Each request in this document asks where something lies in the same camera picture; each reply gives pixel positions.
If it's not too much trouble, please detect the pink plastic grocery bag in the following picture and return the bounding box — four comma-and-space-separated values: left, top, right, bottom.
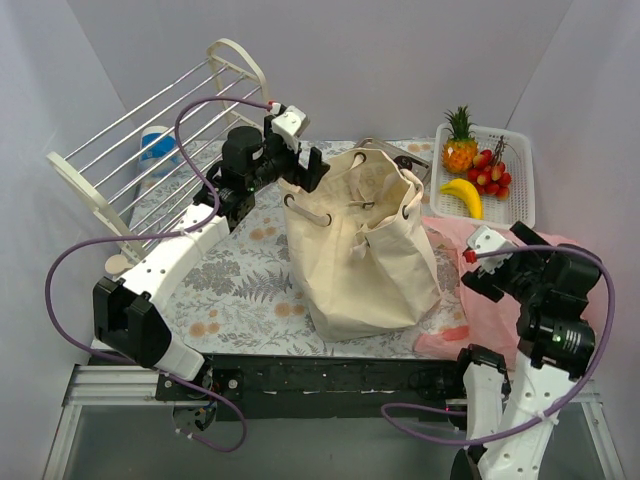
412, 215, 591, 361

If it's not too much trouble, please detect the dark purple toy plum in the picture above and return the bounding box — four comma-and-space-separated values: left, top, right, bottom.
393, 155, 413, 171

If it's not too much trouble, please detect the toy banana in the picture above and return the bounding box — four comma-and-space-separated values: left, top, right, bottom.
439, 178, 484, 220

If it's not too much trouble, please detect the cream metal shoe rack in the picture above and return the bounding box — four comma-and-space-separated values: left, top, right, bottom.
46, 38, 270, 262

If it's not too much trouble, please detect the red toy fruit with stem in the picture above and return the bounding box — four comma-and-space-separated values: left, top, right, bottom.
467, 135, 512, 201

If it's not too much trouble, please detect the beige canvas tote bag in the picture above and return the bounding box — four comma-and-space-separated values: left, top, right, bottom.
278, 149, 441, 341

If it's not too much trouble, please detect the toy pineapple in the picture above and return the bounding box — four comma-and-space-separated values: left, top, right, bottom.
442, 105, 478, 174

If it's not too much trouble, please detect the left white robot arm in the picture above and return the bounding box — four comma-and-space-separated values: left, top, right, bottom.
93, 106, 329, 400

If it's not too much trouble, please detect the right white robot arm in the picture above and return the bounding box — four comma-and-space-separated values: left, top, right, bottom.
450, 222, 601, 479

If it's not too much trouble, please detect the white plastic basket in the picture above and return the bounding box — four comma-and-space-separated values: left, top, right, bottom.
430, 122, 535, 229

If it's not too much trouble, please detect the blue white container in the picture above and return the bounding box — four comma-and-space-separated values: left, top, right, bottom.
137, 126, 180, 188

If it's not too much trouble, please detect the steel tray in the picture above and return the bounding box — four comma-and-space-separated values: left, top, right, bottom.
355, 137, 433, 188

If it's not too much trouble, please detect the floral table mat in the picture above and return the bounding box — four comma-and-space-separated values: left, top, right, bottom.
89, 135, 471, 358

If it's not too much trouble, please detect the grey soap dispenser bottle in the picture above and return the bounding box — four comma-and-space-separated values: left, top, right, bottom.
105, 254, 133, 276

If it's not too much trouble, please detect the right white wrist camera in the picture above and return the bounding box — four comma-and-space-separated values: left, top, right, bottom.
462, 225, 515, 276

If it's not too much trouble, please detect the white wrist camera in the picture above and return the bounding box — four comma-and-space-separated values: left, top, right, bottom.
271, 104, 310, 142
462, 225, 515, 276

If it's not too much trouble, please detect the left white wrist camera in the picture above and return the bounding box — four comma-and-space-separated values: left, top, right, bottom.
271, 104, 310, 142

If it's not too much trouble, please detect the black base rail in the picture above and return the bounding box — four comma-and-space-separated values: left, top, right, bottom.
89, 352, 471, 421

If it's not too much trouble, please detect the aluminium frame rail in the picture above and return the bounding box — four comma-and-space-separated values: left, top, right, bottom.
63, 363, 166, 407

